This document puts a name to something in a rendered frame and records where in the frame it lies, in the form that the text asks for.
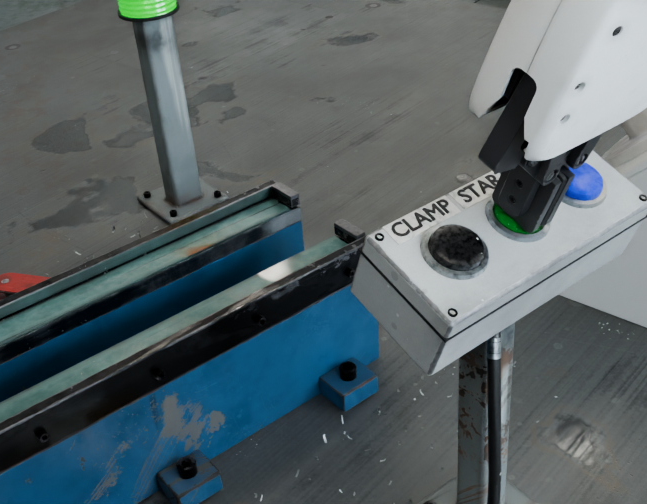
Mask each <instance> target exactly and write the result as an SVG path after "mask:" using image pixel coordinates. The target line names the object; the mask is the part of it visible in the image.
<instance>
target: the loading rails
mask: <svg viewBox="0 0 647 504"><path fill-rule="evenodd" d="M299 204H300V198H299V193H298V192H296V191H294V190H293V189H291V188H289V187H287V186H286V185H284V184H282V183H281V182H276V181H274V180H270V181H268V182H265V183H263V184H261V185H259V186H256V187H254V188H252V189H250V190H247V191H245V192H243V193H241V194H238V195H236V196H234V197H232V198H229V199H227V200H225V201H223V202H220V203H218V204H216V205H214V206H211V207H209V208H207V209H205V210H202V211H200V212H198V213H195V214H193V215H191V216H189V217H186V218H184V219H182V220H180V221H177V222H175V223H173V224H171V225H168V226H166V227H164V228H162V229H159V230H157V231H155V232H153V233H150V234H148V235H146V236H144V237H141V238H139V239H137V240H135V241H132V242H130V243H128V244H126V245H123V246H121V247H119V248H117V249H114V250H112V251H110V252H108V253H105V254H103V255H101V256H99V257H96V258H94V259H92V260H90V261H87V262H85V263H83V264H80V265H78V266H76V267H74V268H71V269H69V270H67V271H65V272H62V273H60V274H58V275H56V276H53V277H51V278H49V279H47V280H44V281H42V282H40V283H38V284H35V285H33V286H31V287H29V288H26V289H24V290H22V291H20V292H17V293H15V294H13V295H11V296H8V297H6V298H4V299H2V300H0V504H138V503H139V502H141V501H143V500H144V499H146V498H148V497H149V496H151V495H153V494H154V493H156V492H158V491H159V490H160V491H161V492H162V493H163V494H164V496H165V497H166V498H167V499H168V500H169V501H170V502H171V503H172V504H199V503H201V502H202V501H204V500H205V499H207V498H209V497H210V496H212V495H213V494H215V493H217V492H218V491H220V490H221V489H222V488H223V482H222V476H221V472H220V471H219V470H218V469H217V467H216V466H215V465H214V464H213V463H212V462H211V461H210V460H211V459H212V458H214V457H216V456H217V455H219V454H221V453H222V452H224V451H226V450H227V449H229V448H231V447H232V446H234V445H236V444H237V443H239V442H241V441H242V440H244V439H246V438H247V437H249V436H251V435H252V434H254V433H256V432H257V431H259V430H261V429H262V428H264V427H265V426H267V425H269V424H270V423H272V422H274V421H275V420H277V419H279V418H280V417H282V416H284V415H285V414H287V413H289V412H290V411H292V410H294V409H295V408H297V407H299V406H300V405H302V404H304V403H305V402H307V401H309V400H310V399H312V398H314V397H315V396H317V395H319V394H320V393H321V394H322V395H323V396H324V397H326V398H327V399H328V400H329V401H331V402H332V403H333V404H334V405H336V406H337V407H338V408H339V409H341V410H342V411H344V412H345V411H348V410H349V409H351V408H352V407H354V406H356V405H357V404H359V403H360V402H362V401H364V400H365V399H367V398H368V397H370V396H372V395H373V394H375V393H376V392H377V391H378V376H377V375H376V373H374V372H373V371H371V370H370V369H369V368H367V367H366V366H367V365H368V364H370V363H372V362H373V361H375V360H377V359H378V358H379V357H380V351H379V331H378V321H377V320H376V319H375V318H374V317H373V316H372V314H371V313H370V312H369V311H368V310H367V309H366V308H365V307H364V306H363V305H362V303H361V302H360V301H359V300H358V299H357V298H356V297H355V296H354V295H353V294H352V292H351V285H352V281H353V278H354V275H355V271H356V268H357V264H358V261H359V258H360V254H361V253H360V252H359V251H358V248H360V247H362V246H363V244H364V240H365V237H366V236H367V235H365V232H364V231H363V230H361V229H359V228H358V227H356V226H354V225H352V224H351V223H349V222H347V221H346V220H344V219H340V220H338V221H336V222H335V223H334V231H335V234H336V235H337V236H332V237H330V238H328V239H326V240H324V241H322V242H320V243H318V244H316V245H314V246H312V247H310V248H308V249H306V250H304V240H303V230H302V221H301V219H302V217H301V207H300V206H299Z"/></svg>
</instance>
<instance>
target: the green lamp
mask: <svg viewBox="0 0 647 504"><path fill-rule="evenodd" d="M117 1H118V6H119V11H120V13H121V15H123V16H125V17H129V18H149V17H155V16H159V15H163V14H166V13H168V12H170V11H172V10H173V9H175V8H176V6H177V4H176V2H177V1H176V0H117Z"/></svg>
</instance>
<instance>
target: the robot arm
mask: <svg viewBox="0 0 647 504"><path fill-rule="evenodd" d="M504 106H506V107H505V108H504V110H503V112H502V114H501V115H500V117H499V119H498V121H497V122H496V124H495V126H494V128H493V129H492V131H491V133H490V135H489V136H488V138H487V140H486V142H485V144H484V145H483V147H482V149H481V151H480V152H479V155H478V158H479V159H480V160H481V161H482V162H483V163H484V164H485V165H486V166H487V167H489V168H490V169H491V170H492V171H493V172H494V173H496V174H497V173H501V172H502V173H501V175H500V177H499V180H498V182H497V184H496V187H495V189H494V191H493V194H492V198H493V201H494V202H495V203H496V204H497V205H498V206H499V207H500V208H501V209H502V210H503V211H505V212H506V213H507V214H508V215H509V216H510V217H511V218H512V219H513V220H514V221H515V222H516V223H517V224H518V225H519V226H521V227H522V228H523V229H524V230H525V231H526V232H528V233H532V232H534V231H536V230H537V229H538V228H539V226H540V225H542V226H544V225H546V224H548V223H550V222H551V221H552V219H553V217H554V215H555V213H556V211H557V209H558V207H559V205H560V204H561V202H562V200H563V198H564V196H565V194H566V192H567V190H568V188H569V186H570V184H571V182H572V180H573V178H574V176H575V174H574V173H573V172H571V171H570V170H569V167H571V168H572V169H573V170H575V169H577V168H579V167H580V166H582V165H583V164H584V162H585V161H586V160H587V159H588V157H589V155H590V154H591V152H592V150H593V149H594V147H595V145H596V144H597V142H598V141H599V139H600V137H601V136H602V134H603V132H605V131H607V130H609V129H611V128H613V127H615V126H617V125H619V124H620V125H621V127H622V128H623V129H624V131H625V132H626V133H627V135H626V136H624V137H623V138H622V139H621V140H619V141H618V142H617V143H616V144H615V145H613V146H612V147H611V148H610V149H609V150H608V151H607V152H606V153H605V154H604V155H603V156H602V158H603V159H604V160H605V161H606V162H608V163H609V164H610V165H611V166H612V167H614V168H615V167H618V166H620V165H622V164H624V163H626V162H628V161H630V160H632V159H634V158H636V157H637V156H639V155H641V154H643V153H644V152H646V151H647V0H511V2H510V4H509V6H508V8H507V10H506V12H505V15H504V17H503V19H502V21H501V23H500V25H499V28H498V30H497V32H496V34H495V36H494V39H493V41H492V43H491V45H490V48H489V50H488V52H487V55H486V57H485V59H484V62H483V64H482V67H481V69H480V72H479V74H478V77H477V79H476V82H475V85H474V87H473V90H472V93H471V96H470V101H469V109H470V110H471V111H472V112H473V113H475V114H476V115H477V116H478V117H479V118H480V117H482V116H484V115H486V114H488V113H491V112H493V111H495V110H497V109H499V108H501V107H504Z"/></svg>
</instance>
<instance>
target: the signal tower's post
mask: <svg viewBox="0 0 647 504"><path fill-rule="evenodd" d="M176 4H177V6H176V8H175V9H173V10H172V11H170V12H168V13H166V14H163V15H159V16H155V17H149V18H129V17H125V16H123V15H121V13H120V11H119V10H118V12H117V13H118V17H119V18H120V19H122V20H125V21H130V22H132V25H133V30H134V35H135V40H136V45H137V50H138V56H139V61H140V66H141V71H142V76H143V82H144V87H145V92H146V97H147V102H148V108H149V113H150V118H151V123H152V128H153V134H154V139H155V144H156V149H157V154H158V159H159V165H160V170H161V175H162V180H163V185H164V186H163V187H160V188H158V189H156V190H153V191H151V192H150V191H145V192H144V193H143V195H141V196H139V197H138V198H137V200H138V201H139V202H140V203H142V204H143V205H144V206H146V207H147V208H148V209H150V210H151V211H153V212H154V213H155V214H157V215H158V216H159V217H161V218H162V219H163V220H165V221H166V222H168V223H169V224H170V225H171V224H173V223H175V222H177V221H180V220H182V219H184V218H186V217H189V216H191V215H193V214H195V213H198V212H200V211H202V210H205V209H207V208H209V207H211V206H214V205H216V204H218V203H220V202H223V201H224V200H227V199H229V197H228V196H227V195H225V194H224V193H222V192H220V191H219V190H217V189H216V188H214V187H213V186H211V185H210V184H208V183H206V182H205V181H203V180H202V179H200V178H199V173H198V167H197V161H196V155H195V149H194V143H193V137H192V131H191V125H190V119H189V113H188V107H187V101H186V95H185V89H184V83H183V77H182V72H181V66H180V60H179V54H178V48H177V42H176V36H175V30H174V24H173V18H172V15H173V14H175V13H176V12H177V11H178V10H179V8H180V6H179V3H178V2H176Z"/></svg>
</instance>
